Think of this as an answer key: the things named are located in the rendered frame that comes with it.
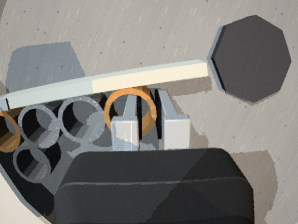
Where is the grey metal sleeve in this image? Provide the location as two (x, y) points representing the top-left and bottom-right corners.
(58, 92), (107, 143)
(18, 99), (64, 149)
(13, 141), (61, 183)

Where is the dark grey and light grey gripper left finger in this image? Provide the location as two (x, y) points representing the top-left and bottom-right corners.
(111, 94), (142, 151)

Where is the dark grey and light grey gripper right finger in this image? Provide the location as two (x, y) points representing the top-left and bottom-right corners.
(155, 89), (191, 150)

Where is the grey round turntable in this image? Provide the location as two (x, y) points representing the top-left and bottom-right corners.
(0, 0), (298, 224)

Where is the bronze bushing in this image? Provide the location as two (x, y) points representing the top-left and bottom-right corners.
(104, 85), (157, 136)
(0, 106), (26, 153)

